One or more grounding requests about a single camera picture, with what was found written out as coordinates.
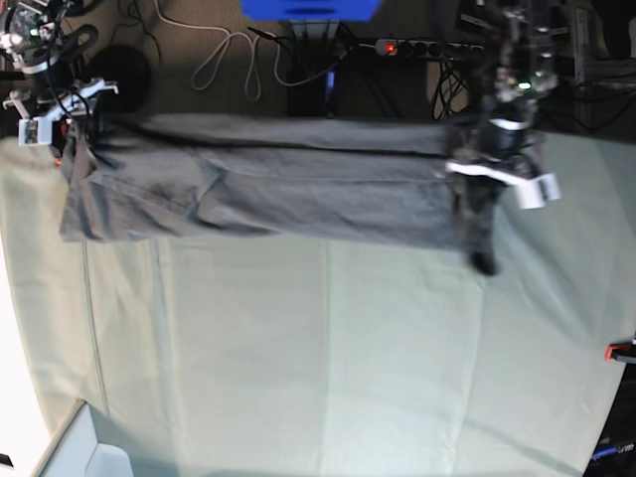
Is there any grey t-shirt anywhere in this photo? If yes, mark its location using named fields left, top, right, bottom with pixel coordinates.
left=60, top=113, right=465, bottom=251

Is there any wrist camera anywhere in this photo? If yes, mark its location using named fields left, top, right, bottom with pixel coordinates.
left=18, top=117, right=53, bottom=146
left=514, top=173, right=561, bottom=210

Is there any white power strip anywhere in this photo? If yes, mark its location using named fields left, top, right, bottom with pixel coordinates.
left=374, top=39, right=485, bottom=62

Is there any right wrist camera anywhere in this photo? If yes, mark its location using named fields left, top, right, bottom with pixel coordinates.
left=18, top=117, right=53, bottom=146

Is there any blue plastic crate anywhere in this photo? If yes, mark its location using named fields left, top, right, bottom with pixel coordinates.
left=240, top=0, right=382, bottom=22

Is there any white plastic bin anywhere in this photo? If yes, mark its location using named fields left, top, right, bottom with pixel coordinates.
left=32, top=398, right=134, bottom=477

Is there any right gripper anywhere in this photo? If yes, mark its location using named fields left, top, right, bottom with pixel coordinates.
left=2, top=78, right=119, bottom=122

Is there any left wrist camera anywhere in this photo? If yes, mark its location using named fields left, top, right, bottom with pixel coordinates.
left=514, top=173, right=561, bottom=210

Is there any black round base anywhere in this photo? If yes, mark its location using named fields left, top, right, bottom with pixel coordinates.
left=84, top=45, right=151, bottom=113

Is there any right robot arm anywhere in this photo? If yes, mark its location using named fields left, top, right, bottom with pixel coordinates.
left=1, top=1, right=101, bottom=125

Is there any red clamp right edge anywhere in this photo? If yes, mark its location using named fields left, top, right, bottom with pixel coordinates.
left=604, top=340, right=636, bottom=365

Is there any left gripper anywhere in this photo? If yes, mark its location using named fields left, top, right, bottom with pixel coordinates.
left=445, top=147, right=544, bottom=276

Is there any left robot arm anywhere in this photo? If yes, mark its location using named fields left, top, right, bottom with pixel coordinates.
left=445, top=1, right=560, bottom=276

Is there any white cable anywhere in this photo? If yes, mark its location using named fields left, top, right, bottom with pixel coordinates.
left=153, top=0, right=349, bottom=100

